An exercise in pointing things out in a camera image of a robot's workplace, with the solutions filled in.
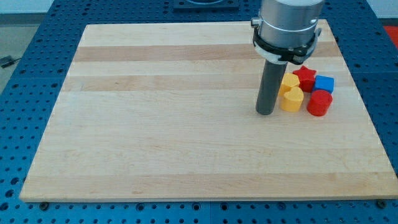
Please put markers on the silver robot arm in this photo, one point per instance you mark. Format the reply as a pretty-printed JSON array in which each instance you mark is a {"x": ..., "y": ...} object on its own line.
[{"x": 286, "y": 30}]

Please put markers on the red star block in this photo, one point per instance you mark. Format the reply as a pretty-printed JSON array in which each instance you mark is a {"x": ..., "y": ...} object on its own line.
[{"x": 306, "y": 77}]

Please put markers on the wooden board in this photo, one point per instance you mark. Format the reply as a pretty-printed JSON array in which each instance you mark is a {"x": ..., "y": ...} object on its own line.
[{"x": 166, "y": 112}]

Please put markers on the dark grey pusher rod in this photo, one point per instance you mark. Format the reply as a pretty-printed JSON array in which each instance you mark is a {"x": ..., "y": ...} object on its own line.
[{"x": 271, "y": 80}]

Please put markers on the yellow heart block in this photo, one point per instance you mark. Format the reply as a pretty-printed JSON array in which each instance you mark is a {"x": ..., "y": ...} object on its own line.
[{"x": 292, "y": 100}]

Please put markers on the yellow hexagon block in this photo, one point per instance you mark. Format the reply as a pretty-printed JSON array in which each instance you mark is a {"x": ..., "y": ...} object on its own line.
[{"x": 289, "y": 81}]

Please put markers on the red cylinder block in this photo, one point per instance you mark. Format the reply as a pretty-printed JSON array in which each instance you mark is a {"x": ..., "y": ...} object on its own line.
[{"x": 319, "y": 103}]

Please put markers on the blue cube block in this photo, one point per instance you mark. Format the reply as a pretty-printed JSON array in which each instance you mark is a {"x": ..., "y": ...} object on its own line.
[{"x": 324, "y": 83}]

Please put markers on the black power adapter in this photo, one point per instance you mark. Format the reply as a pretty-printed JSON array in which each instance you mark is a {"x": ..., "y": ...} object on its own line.
[{"x": 8, "y": 61}]

